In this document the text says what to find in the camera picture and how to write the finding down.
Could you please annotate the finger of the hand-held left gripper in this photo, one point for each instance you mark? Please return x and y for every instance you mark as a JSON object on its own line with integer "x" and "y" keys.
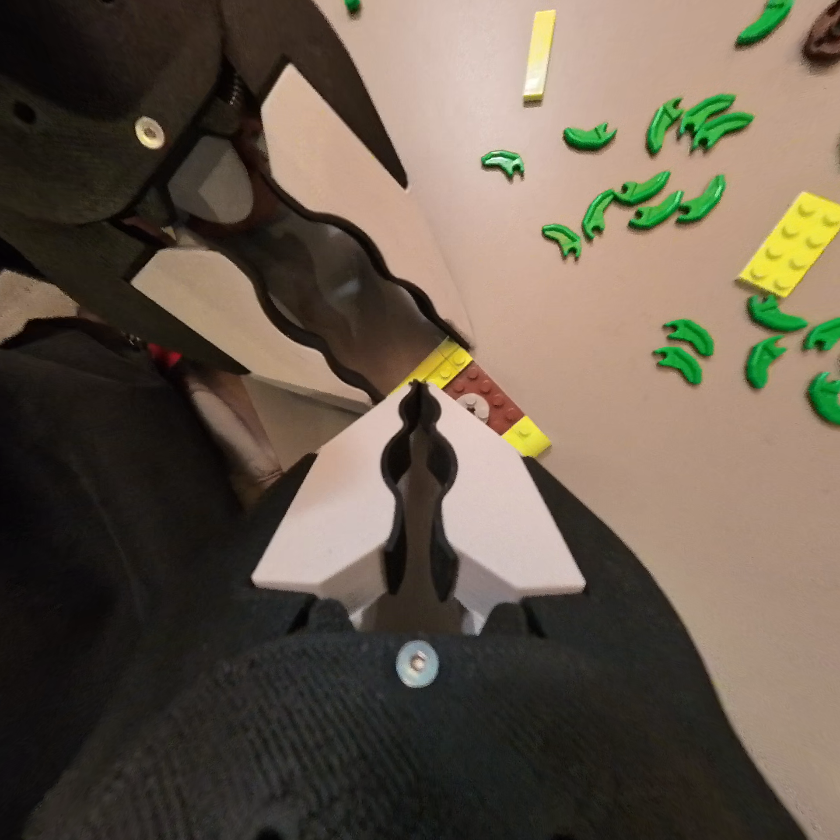
{"x": 216, "y": 308}
{"x": 341, "y": 177}

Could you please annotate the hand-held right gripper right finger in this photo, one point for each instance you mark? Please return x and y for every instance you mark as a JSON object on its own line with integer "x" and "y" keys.
{"x": 512, "y": 525}

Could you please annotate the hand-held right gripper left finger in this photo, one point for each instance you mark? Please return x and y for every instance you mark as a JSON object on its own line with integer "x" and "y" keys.
{"x": 334, "y": 525}

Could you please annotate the small lime curved brick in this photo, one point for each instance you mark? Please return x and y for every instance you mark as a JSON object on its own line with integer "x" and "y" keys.
{"x": 531, "y": 441}
{"x": 458, "y": 354}

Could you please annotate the brown studded plate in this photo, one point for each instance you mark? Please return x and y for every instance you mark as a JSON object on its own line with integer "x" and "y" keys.
{"x": 499, "y": 407}

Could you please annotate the grey round plate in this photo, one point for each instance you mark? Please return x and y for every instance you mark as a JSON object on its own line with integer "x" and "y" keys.
{"x": 471, "y": 401}

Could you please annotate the long lime curved brick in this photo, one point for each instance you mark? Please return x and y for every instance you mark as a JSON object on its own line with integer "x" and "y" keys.
{"x": 426, "y": 377}

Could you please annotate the lime two-by-four studded plate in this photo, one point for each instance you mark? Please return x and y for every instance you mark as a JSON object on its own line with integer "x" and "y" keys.
{"x": 787, "y": 249}

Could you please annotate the small red object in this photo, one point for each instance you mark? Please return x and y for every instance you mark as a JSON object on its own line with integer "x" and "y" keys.
{"x": 164, "y": 355}

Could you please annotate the beige seat cushion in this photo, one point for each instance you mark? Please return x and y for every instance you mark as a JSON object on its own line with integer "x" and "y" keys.
{"x": 229, "y": 433}

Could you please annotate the scattered green leaf pieces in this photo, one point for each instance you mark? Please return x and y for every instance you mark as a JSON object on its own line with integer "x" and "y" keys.
{"x": 679, "y": 367}

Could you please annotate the narrow lime smooth tile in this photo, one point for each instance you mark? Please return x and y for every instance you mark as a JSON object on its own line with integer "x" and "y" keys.
{"x": 539, "y": 56}

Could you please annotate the person's dark clothing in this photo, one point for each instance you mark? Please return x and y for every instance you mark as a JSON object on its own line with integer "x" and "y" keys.
{"x": 98, "y": 525}

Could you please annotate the brown round holed plate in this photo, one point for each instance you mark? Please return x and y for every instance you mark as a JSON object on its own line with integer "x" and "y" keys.
{"x": 823, "y": 36}

